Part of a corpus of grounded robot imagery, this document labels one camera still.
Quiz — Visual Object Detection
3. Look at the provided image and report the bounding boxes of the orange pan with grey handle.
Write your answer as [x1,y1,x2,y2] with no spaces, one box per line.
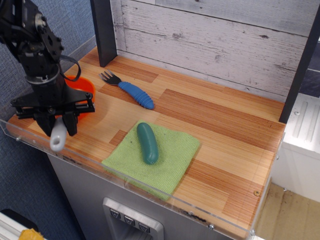
[50,77,96,152]

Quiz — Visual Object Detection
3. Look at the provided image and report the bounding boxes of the dark right frame post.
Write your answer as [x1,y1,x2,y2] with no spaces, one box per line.
[278,7,320,124]

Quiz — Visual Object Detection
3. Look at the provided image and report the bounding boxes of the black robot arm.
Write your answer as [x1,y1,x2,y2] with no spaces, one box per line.
[0,0,95,136]

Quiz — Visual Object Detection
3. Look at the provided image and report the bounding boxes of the fork with blue handle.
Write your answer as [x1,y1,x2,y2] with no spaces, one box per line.
[98,70,155,110]

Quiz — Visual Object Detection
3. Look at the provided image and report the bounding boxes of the dark frame post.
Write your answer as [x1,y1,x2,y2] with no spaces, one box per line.
[278,7,320,124]
[90,0,118,67]

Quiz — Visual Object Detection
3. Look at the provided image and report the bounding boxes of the dark left frame post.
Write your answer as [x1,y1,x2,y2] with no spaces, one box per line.
[90,0,118,67]

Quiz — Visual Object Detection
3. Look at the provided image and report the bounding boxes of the white ribbed appliance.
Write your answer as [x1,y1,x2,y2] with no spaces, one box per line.
[271,93,320,202]

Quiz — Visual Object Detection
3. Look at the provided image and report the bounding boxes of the grey metal cabinet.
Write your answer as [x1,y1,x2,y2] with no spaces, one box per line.
[46,152,241,240]

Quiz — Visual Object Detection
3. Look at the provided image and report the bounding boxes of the silver button panel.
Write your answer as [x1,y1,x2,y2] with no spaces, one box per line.
[102,197,165,240]

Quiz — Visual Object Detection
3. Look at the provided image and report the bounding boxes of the green toy cucumber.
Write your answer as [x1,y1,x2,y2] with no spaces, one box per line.
[136,122,159,165]

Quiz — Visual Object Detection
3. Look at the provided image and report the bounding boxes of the green cloth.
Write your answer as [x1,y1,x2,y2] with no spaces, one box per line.
[101,120,200,201]

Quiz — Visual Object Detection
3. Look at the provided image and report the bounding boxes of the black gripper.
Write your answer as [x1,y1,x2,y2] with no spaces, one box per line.
[10,67,95,137]

